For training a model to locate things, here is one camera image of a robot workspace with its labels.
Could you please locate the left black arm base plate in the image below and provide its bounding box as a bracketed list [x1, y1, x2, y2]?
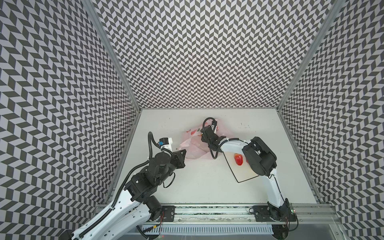
[150, 205, 176, 223]

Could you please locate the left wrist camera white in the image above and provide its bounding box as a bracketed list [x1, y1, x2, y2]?
[158, 138, 173, 152]

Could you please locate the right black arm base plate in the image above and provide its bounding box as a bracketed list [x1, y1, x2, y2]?
[249, 205, 298, 223]

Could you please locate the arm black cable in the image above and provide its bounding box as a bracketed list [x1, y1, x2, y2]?
[68, 131, 157, 240]
[201, 116, 241, 160]

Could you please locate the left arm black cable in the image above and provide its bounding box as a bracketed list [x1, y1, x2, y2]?
[68, 131, 157, 240]

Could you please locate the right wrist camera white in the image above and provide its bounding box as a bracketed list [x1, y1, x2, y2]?
[210, 121, 218, 133]

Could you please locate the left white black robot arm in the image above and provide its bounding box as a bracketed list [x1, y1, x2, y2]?
[59, 150, 187, 240]

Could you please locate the pink plastic bag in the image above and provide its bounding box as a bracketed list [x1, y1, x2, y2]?
[179, 119, 234, 160]

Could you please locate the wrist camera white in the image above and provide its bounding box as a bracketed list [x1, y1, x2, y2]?
[158, 138, 173, 152]
[210, 121, 218, 133]

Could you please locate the aluminium rail frame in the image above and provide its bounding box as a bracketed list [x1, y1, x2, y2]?
[89, 203, 343, 238]

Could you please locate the red fake apple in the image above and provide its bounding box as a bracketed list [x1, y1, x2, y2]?
[234, 154, 244, 166]

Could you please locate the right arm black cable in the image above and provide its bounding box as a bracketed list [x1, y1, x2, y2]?
[201, 116, 241, 160]

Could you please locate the white square mat black border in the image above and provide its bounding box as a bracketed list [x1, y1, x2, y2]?
[224, 152, 259, 183]

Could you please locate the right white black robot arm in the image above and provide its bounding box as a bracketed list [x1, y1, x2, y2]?
[202, 125, 292, 222]

